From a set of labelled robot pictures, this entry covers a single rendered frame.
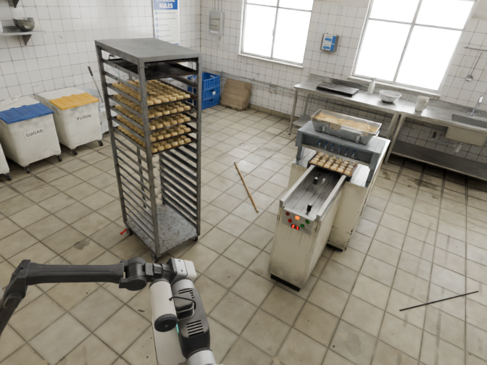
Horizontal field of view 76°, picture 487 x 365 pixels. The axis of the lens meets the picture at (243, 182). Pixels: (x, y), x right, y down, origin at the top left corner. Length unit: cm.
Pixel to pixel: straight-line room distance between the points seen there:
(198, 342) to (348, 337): 184
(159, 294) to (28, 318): 201
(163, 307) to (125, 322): 170
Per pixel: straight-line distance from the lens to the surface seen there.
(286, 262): 274
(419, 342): 306
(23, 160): 471
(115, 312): 283
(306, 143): 298
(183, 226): 322
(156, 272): 130
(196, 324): 115
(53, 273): 128
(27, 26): 489
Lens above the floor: 224
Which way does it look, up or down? 32 degrees down
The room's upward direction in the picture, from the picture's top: 5 degrees clockwise
